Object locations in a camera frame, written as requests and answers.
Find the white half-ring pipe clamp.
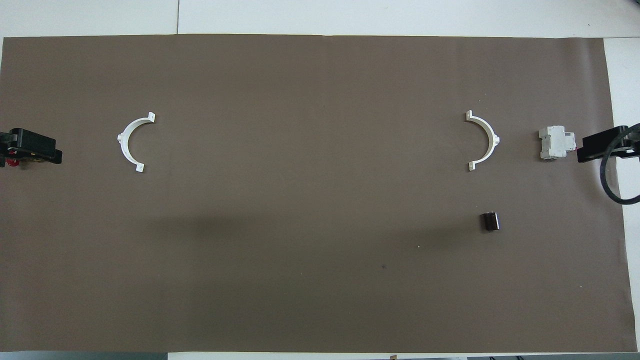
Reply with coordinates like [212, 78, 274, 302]
[117, 112, 156, 173]
[465, 110, 501, 172]

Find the brown table mat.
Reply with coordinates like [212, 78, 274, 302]
[0, 33, 638, 354]

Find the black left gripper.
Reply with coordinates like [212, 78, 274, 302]
[0, 128, 63, 168]

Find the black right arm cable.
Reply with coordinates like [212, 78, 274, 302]
[599, 122, 640, 206]

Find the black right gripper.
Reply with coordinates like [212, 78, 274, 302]
[576, 123, 640, 164]

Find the grey circuit breaker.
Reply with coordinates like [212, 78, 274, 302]
[538, 125, 577, 161]

